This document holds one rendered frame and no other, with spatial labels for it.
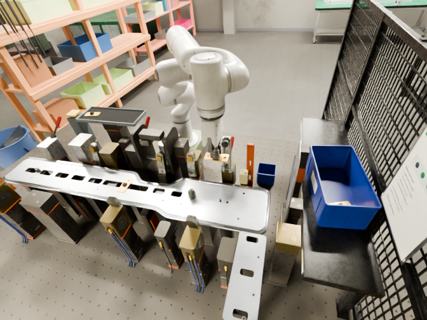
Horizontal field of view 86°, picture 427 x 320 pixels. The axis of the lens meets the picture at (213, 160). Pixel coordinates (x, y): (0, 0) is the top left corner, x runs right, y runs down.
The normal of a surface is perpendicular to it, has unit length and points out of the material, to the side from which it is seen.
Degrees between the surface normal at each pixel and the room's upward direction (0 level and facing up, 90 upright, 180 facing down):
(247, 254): 0
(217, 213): 0
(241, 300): 0
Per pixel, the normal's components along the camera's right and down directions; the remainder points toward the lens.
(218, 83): 0.49, 0.53
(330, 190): -0.08, -0.74
